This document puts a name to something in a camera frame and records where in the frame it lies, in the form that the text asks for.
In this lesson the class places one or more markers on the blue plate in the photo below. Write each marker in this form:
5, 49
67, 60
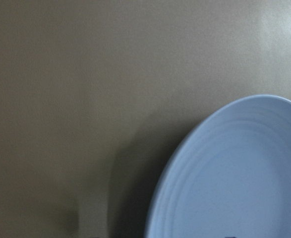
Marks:
230, 177

